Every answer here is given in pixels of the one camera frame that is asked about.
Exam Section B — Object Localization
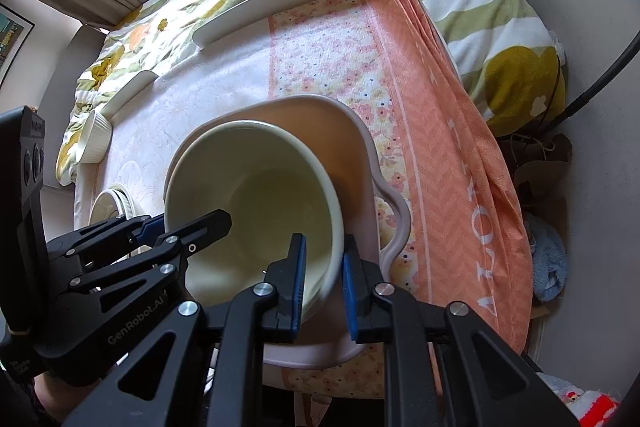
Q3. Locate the duck cartoon plate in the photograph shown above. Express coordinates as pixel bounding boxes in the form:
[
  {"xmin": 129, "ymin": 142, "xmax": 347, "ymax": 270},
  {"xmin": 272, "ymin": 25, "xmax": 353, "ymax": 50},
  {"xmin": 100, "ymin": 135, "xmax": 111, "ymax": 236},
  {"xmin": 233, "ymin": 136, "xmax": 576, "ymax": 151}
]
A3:
[{"xmin": 89, "ymin": 184, "xmax": 138, "ymax": 225}]

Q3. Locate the cream yellow bowl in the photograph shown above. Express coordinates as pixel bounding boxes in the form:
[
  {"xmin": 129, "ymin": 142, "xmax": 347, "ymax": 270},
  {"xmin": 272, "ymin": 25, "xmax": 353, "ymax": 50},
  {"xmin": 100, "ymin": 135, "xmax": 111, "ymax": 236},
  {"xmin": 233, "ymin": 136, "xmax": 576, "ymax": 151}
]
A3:
[{"xmin": 164, "ymin": 120, "xmax": 344, "ymax": 320}]

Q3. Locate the pink square handled bowl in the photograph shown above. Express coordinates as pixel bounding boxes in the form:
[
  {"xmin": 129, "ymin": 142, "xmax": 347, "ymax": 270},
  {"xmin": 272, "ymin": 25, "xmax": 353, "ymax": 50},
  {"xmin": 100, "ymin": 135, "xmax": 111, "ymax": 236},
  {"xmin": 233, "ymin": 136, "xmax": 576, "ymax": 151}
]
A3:
[{"xmin": 165, "ymin": 95, "xmax": 411, "ymax": 369}]

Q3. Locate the person's left hand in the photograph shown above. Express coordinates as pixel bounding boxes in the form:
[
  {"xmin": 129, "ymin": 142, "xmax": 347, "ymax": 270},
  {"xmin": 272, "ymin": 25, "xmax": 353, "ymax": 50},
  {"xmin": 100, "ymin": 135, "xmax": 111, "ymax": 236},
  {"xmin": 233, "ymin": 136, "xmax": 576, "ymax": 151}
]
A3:
[{"xmin": 34, "ymin": 373, "xmax": 101, "ymax": 423}]

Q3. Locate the red white packet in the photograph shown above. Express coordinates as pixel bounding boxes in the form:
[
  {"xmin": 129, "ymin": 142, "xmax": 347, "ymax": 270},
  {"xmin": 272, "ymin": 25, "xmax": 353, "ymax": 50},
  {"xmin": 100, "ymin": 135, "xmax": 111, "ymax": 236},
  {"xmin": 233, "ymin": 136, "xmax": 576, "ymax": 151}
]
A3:
[{"xmin": 537, "ymin": 373, "xmax": 620, "ymax": 427}]

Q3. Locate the blue cloth on floor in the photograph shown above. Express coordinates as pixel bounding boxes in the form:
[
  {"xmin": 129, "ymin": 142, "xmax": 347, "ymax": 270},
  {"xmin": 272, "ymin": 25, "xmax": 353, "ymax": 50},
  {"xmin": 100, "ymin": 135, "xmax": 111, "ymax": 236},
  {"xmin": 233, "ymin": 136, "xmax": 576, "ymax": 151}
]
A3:
[{"xmin": 525, "ymin": 213, "xmax": 568, "ymax": 303}]

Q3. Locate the white pink tablecloth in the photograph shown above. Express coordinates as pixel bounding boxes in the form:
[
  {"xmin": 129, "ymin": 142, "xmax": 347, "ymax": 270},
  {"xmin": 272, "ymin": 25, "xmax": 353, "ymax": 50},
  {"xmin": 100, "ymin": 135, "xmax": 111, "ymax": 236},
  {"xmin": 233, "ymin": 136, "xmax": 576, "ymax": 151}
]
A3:
[{"xmin": 71, "ymin": 0, "xmax": 534, "ymax": 400}]

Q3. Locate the floral green orange duvet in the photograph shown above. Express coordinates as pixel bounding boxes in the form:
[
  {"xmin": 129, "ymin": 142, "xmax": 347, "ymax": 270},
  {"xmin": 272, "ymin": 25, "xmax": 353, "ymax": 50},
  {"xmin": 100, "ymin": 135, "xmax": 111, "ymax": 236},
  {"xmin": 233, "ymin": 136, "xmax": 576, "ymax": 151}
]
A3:
[{"xmin": 54, "ymin": 0, "xmax": 565, "ymax": 184}]

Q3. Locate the white tray table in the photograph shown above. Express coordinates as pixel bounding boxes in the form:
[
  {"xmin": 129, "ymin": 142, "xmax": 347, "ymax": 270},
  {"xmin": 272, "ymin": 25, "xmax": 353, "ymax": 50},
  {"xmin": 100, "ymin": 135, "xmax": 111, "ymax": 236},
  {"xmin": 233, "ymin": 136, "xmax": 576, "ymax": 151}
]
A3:
[{"xmin": 103, "ymin": 0, "xmax": 317, "ymax": 127}]

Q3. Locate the framed wall picture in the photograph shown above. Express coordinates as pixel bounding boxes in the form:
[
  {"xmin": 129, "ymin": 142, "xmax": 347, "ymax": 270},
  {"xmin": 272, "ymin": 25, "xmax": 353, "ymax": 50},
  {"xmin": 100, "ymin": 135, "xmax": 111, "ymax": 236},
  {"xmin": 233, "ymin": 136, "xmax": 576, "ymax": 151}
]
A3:
[{"xmin": 0, "ymin": 4, "xmax": 35, "ymax": 83}]

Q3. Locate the black cable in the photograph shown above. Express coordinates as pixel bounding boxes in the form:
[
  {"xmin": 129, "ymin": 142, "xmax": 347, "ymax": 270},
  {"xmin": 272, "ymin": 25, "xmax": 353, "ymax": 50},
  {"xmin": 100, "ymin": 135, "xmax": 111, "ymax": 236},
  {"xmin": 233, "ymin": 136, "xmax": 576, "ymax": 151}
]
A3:
[{"xmin": 541, "ymin": 26, "xmax": 640, "ymax": 134}]

